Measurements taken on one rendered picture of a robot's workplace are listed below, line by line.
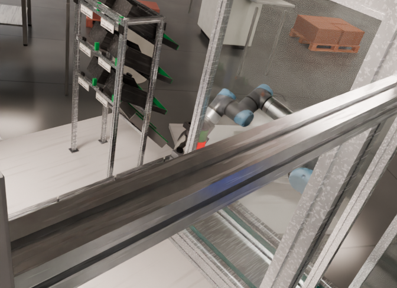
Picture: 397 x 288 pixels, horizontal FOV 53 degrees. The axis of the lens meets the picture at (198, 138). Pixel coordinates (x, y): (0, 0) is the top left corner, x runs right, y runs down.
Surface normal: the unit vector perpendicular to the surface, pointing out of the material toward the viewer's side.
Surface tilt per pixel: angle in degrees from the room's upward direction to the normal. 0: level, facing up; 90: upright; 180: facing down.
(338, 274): 0
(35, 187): 0
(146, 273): 0
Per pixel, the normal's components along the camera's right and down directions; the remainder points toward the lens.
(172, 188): 0.20, -0.81
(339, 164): -0.72, 0.26
